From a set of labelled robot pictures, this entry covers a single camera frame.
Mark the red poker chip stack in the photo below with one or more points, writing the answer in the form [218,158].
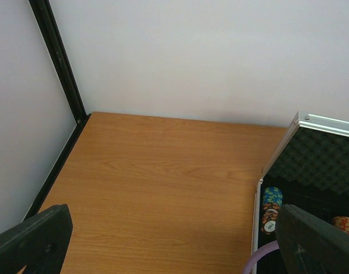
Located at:
[341,222]

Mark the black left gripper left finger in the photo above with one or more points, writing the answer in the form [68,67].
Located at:
[38,244]

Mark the blue poker chip stack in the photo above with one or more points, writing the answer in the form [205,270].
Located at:
[272,195]

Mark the aluminium poker case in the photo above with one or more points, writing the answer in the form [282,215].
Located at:
[311,167]

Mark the brown poker chip stack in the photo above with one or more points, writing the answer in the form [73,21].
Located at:
[269,218]

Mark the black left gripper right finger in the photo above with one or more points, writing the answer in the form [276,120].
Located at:
[310,245]

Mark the black enclosure frame post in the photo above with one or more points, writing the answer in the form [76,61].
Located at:
[49,29]

